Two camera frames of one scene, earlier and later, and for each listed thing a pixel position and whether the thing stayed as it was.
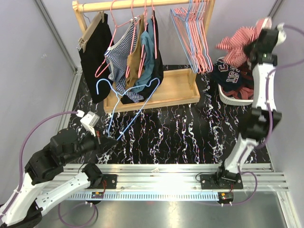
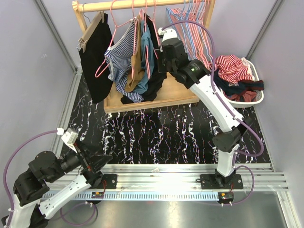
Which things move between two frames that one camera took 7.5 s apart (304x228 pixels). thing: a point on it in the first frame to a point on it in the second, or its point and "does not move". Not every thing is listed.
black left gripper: (106, 143) to (96, 161)
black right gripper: (247, 48) to (161, 69)
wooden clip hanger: (92, 25) does not move
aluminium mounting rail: (198, 182) does not move
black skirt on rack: (94, 61) does not move
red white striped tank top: (235, 54) to (232, 68)
